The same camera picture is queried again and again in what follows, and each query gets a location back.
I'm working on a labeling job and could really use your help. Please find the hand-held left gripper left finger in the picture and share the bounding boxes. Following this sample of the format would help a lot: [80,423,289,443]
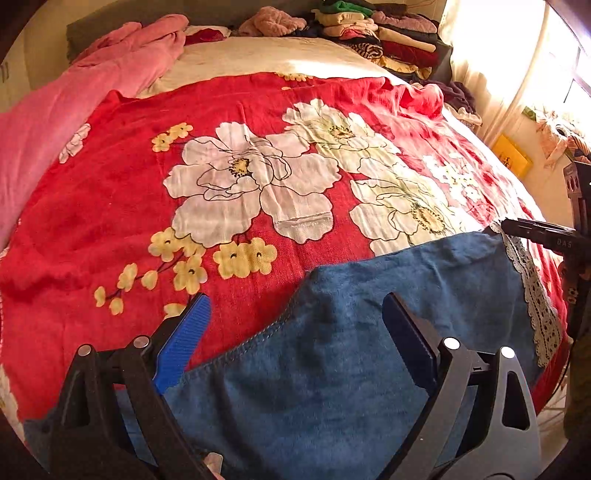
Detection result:
[48,293,218,480]

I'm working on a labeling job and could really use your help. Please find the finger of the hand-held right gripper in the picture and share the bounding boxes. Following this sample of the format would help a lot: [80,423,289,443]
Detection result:
[501,218,557,252]

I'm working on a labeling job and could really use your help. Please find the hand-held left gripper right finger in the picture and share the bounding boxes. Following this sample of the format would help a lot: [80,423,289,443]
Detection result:
[382,292,542,480]

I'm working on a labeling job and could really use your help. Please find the blue denim pants lace trim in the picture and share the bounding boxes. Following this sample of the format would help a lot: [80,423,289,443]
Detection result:
[23,229,564,480]

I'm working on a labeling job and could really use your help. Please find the person's right forearm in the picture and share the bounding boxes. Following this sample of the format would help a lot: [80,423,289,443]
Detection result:
[561,337,591,444]

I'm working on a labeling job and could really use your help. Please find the floral patterned cloth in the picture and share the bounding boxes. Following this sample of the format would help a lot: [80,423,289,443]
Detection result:
[524,105,591,169]

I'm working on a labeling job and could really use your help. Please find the yellow box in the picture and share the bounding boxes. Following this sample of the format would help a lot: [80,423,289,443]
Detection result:
[490,134,534,180]

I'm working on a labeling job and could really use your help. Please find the window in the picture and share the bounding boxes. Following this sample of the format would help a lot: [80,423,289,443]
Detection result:
[545,0,591,112]

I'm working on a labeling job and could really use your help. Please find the red floral blanket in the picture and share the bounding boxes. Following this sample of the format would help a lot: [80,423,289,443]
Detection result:
[0,74,571,444]

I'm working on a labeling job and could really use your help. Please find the dark purple cloth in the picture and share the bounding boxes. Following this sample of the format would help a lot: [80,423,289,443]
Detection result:
[416,79,483,127]

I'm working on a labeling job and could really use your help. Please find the cream curtain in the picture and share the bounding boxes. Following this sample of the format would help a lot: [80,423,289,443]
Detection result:
[438,0,583,139]

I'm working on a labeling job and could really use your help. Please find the pile of folded clothes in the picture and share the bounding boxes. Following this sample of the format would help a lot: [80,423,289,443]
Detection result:
[305,0,444,81]

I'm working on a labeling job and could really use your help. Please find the pink quilt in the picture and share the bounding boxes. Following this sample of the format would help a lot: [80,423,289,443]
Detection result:
[0,14,190,250]

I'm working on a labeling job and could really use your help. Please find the cream bedsheet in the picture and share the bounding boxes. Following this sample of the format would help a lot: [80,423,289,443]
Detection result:
[136,36,407,100]

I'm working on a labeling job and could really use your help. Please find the dark red cloth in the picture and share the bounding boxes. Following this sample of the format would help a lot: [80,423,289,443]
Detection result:
[187,27,229,46]

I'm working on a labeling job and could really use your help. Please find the grey bed headboard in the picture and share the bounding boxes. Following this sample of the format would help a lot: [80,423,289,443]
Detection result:
[67,0,319,63]

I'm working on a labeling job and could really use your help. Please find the pink fuzzy garment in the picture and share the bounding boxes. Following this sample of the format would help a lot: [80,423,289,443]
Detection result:
[238,6,308,38]

